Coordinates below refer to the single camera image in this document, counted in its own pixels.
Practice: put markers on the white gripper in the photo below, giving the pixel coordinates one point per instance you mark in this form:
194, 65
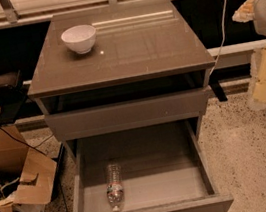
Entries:
245, 13

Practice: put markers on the clear plastic water bottle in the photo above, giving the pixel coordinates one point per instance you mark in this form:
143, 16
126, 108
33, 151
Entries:
115, 190

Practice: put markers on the closed grey upper drawer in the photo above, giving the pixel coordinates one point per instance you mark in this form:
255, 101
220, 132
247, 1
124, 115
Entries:
122, 116

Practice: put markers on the grey drawer cabinet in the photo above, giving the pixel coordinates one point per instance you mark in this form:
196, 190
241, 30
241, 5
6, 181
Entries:
143, 49

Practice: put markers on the open grey middle drawer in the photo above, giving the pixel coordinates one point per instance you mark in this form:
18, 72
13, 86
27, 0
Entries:
162, 170

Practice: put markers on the white ceramic bowl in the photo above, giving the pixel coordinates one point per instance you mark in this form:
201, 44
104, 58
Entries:
79, 39

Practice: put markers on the open cardboard box left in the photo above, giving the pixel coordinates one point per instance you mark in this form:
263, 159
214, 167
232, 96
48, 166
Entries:
29, 173

